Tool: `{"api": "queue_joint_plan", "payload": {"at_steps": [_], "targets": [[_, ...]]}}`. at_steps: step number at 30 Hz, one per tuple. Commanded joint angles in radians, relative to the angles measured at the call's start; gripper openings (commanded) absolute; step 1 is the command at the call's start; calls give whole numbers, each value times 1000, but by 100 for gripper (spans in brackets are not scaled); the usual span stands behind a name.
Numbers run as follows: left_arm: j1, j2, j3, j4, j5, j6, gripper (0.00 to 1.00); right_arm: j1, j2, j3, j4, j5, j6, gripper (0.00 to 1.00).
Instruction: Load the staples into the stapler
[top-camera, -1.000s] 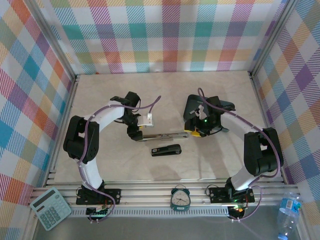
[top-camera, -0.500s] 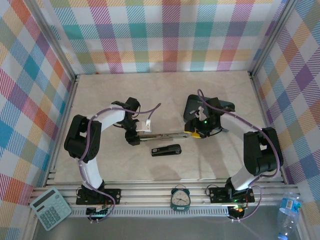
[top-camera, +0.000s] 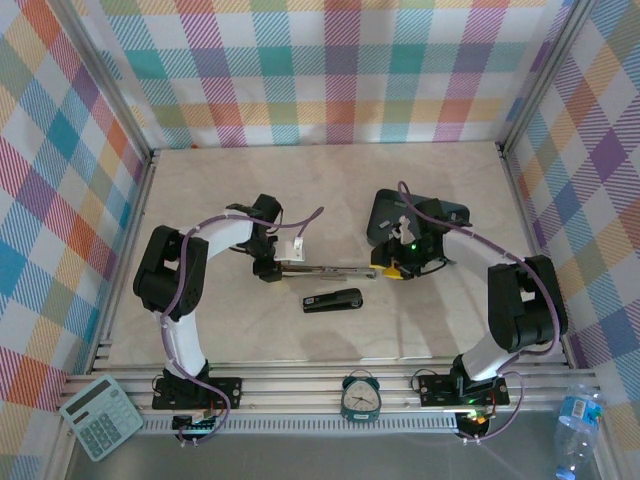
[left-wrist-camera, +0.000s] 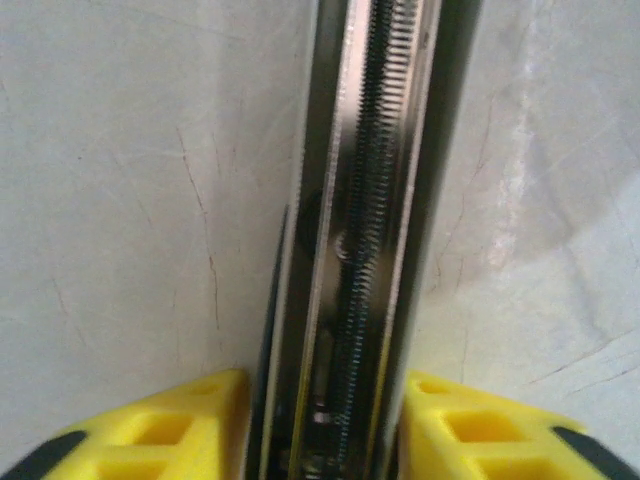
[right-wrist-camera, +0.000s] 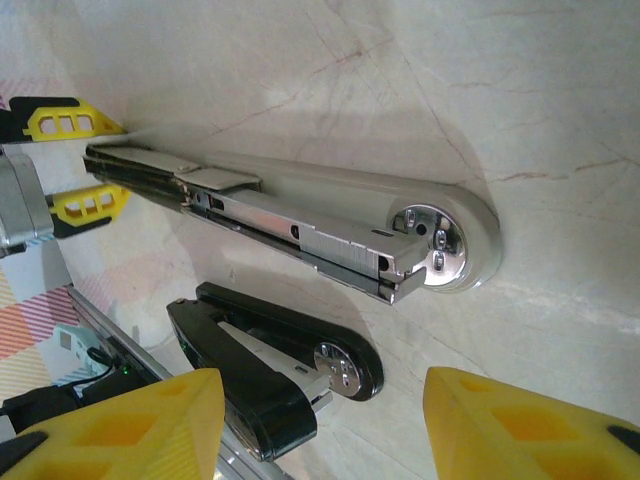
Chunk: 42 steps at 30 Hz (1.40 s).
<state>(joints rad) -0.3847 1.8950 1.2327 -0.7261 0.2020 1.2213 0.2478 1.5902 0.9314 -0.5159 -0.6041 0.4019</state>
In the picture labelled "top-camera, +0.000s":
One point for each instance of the black and silver stapler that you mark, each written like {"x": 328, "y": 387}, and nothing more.
{"x": 330, "y": 272}

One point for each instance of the clear water bottle blue label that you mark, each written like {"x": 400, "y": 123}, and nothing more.
{"x": 577, "y": 430}

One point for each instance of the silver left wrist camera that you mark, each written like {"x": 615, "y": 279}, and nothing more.
{"x": 291, "y": 250}

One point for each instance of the grey-blue plastic tray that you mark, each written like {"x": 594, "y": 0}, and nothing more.
{"x": 385, "y": 210}

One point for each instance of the aluminium frame rails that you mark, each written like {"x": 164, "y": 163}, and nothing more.
{"x": 300, "y": 387}

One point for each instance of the black stapler with blue label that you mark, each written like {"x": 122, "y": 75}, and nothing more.
{"x": 340, "y": 299}

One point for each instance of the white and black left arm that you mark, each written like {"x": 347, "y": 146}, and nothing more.
{"x": 220, "y": 237}

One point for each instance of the green alarm clock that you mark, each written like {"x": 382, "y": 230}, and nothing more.
{"x": 360, "y": 397}

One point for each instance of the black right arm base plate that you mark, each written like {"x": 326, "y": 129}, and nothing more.
{"x": 435, "y": 390}

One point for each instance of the aluminium frame post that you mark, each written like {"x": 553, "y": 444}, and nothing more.
{"x": 545, "y": 75}
{"x": 105, "y": 80}

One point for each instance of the small controller board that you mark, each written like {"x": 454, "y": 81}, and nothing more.
{"x": 475, "y": 420}
{"x": 195, "y": 422}

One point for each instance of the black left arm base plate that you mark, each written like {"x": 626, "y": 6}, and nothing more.
{"x": 225, "y": 392}

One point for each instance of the light green calculator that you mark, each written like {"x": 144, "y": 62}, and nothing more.
{"x": 100, "y": 425}

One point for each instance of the silver staple strip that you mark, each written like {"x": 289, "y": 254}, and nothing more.
{"x": 384, "y": 223}

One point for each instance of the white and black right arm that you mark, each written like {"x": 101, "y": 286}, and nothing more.
{"x": 480, "y": 245}

